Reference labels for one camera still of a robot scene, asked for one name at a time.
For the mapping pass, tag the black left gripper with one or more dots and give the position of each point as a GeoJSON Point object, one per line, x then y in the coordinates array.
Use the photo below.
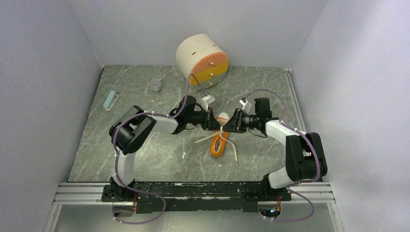
{"type": "Point", "coordinates": [213, 124]}

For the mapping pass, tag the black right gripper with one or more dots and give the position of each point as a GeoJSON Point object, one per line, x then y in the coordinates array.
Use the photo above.
{"type": "Point", "coordinates": [235, 124]}

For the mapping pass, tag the white shoelace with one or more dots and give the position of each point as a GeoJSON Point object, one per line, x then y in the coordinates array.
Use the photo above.
{"type": "Point", "coordinates": [228, 142]}

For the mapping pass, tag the orange canvas sneaker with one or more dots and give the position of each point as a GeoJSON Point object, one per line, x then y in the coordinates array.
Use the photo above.
{"type": "Point", "coordinates": [219, 141]}

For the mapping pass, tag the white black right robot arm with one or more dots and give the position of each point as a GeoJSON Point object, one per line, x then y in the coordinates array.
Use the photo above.
{"type": "Point", "coordinates": [304, 155]}

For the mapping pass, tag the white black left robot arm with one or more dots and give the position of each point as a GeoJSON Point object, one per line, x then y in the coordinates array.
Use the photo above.
{"type": "Point", "coordinates": [129, 133]}

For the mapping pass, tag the small clear round jar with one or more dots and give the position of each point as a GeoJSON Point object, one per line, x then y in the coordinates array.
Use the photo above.
{"type": "Point", "coordinates": [155, 85]}

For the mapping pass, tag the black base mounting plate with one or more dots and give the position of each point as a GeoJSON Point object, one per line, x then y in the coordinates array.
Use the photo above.
{"type": "Point", "coordinates": [194, 196]}

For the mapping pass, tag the round cream drawer cabinet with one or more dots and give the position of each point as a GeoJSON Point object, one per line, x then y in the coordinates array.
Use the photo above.
{"type": "Point", "coordinates": [201, 61]}

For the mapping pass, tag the light blue eraser block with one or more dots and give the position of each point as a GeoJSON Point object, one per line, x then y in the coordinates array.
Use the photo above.
{"type": "Point", "coordinates": [110, 100]}

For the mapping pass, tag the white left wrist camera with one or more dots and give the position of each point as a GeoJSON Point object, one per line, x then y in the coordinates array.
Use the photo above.
{"type": "Point", "coordinates": [206, 101]}

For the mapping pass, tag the aluminium rail frame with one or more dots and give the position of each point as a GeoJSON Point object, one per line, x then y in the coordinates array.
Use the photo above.
{"type": "Point", "coordinates": [89, 193]}

